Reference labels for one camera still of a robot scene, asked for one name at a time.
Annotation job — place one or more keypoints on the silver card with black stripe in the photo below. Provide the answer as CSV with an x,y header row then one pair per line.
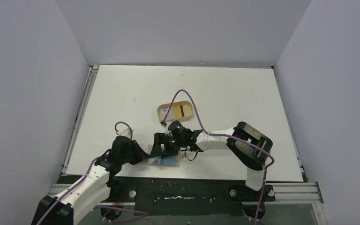
x,y
167,113

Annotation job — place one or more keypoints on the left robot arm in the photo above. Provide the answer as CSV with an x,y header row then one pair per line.
x,y
70,206

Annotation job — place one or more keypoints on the aluminium front frame rail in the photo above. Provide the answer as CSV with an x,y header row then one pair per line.
x,y
301,193

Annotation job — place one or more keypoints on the light blue ID card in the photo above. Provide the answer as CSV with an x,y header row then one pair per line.
x,y
155,161

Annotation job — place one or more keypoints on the beige oval tray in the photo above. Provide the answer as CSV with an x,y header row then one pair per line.
x,y
175,104

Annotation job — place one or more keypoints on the aluminium table edge rail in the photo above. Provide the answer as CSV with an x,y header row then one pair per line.
x,y
80,113

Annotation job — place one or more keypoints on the blue credit card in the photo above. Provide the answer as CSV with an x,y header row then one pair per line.
x,y
170,161

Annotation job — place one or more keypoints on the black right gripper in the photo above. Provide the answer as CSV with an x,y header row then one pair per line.
x,y
161,141

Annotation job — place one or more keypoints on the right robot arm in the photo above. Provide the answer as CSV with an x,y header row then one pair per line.
x,y
248,144

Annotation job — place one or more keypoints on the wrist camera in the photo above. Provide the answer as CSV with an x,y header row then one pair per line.
x,y
126,132
163,123

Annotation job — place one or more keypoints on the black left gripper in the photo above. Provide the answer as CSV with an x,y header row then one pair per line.
x,y
135,152

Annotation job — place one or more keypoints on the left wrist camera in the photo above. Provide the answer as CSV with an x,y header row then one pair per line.
x,y
126,132

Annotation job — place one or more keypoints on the beige leather card holder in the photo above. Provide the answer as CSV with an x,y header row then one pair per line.
x,y
181,156

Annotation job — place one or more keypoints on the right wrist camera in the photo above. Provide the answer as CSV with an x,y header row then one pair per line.
x,y
163,123

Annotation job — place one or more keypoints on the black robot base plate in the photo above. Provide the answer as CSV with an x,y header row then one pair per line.
x,y
188,197

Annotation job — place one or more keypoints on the gold card with black stripe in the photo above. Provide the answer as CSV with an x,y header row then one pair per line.
x,y
181,111

